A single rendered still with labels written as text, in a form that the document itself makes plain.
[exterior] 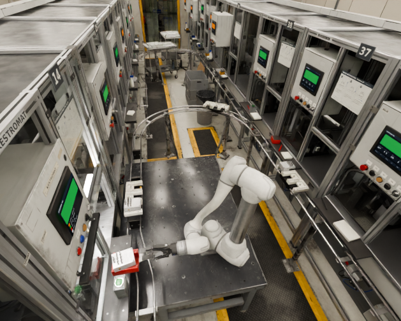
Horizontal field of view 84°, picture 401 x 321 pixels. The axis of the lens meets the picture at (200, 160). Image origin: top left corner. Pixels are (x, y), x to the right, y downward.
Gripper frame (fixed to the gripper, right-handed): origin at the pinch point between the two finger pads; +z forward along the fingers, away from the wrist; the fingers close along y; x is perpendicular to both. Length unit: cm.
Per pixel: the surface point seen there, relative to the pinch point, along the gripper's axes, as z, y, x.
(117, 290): 14.4, 3.4, 19.9
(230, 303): -60, -74, 16
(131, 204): 11.3, -4.9, -45.9
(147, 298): 2.5, -31.2, 14.6
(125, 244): 14.4, -8.1, -14.1
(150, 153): 1, -98, -230
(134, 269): 6.8, -3.9, 6.5
